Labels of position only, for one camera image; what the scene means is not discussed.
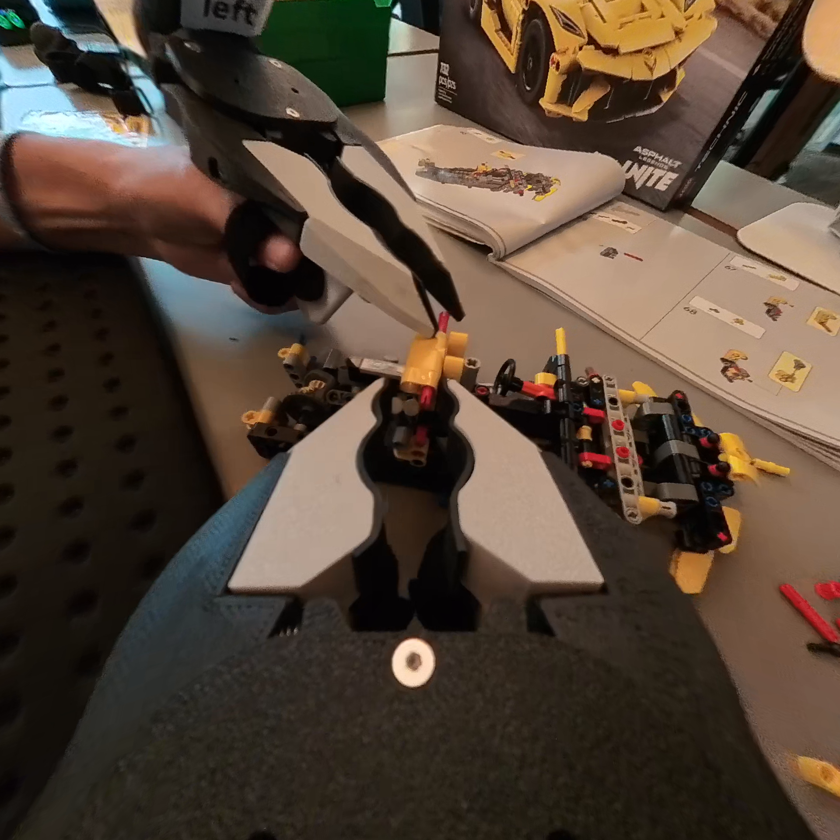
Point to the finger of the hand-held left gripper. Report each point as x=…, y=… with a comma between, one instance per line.
x=400, y=197
x=354, y=249

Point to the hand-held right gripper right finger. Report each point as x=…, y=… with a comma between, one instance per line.
x=525, y=525

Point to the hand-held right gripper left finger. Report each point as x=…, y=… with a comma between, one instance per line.
x=308, y=525

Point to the small yellow lego connector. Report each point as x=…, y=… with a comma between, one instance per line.
x=430, y=364

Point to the lego car chassis model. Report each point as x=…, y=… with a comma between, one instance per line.
x=656, y=446

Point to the lego instruction booklet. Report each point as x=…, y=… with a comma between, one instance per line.
x=590, y=249

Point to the yellow lego pin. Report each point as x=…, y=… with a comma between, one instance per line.
x=819, y=771

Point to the person's left forearm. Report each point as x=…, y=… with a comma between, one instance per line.
x=6, y=190

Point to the lego set box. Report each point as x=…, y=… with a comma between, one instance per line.
x=623, y=98

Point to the scattered small lego pieces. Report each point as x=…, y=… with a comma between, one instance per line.
x=817, y=610

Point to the person's left hand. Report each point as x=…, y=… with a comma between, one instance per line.
x=131, y=197

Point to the green plastic box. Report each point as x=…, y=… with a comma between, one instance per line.
x=328, y=52

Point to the yellow car leaflet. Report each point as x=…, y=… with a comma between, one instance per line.
x=111, y=124

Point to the black bundle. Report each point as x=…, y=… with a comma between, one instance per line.
x=85, y=65

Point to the black perforated panel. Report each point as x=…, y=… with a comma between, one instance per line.
x=79, y=492

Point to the black device green lights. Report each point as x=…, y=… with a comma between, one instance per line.
x=13, y=19

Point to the grey wristband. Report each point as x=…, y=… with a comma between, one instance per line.
x=12, y=190

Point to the white board stand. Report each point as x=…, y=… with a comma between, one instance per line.
x=794, y=243

